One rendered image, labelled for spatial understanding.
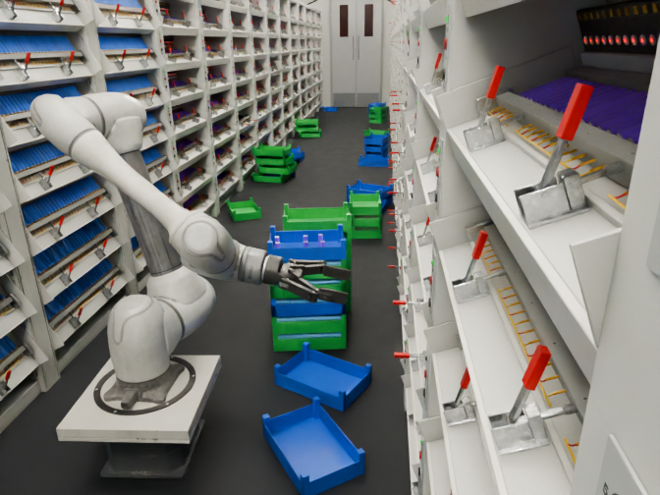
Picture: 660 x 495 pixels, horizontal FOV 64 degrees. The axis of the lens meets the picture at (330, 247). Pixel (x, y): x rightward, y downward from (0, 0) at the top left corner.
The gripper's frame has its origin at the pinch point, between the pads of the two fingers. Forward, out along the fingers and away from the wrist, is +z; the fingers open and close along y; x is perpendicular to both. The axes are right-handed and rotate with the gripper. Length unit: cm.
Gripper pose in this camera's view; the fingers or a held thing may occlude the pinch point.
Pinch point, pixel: (344, 286)
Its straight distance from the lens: 133.8
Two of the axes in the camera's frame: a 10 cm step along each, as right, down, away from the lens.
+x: 1.9, -9.1, -3.7
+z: 9.8, 2.2, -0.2
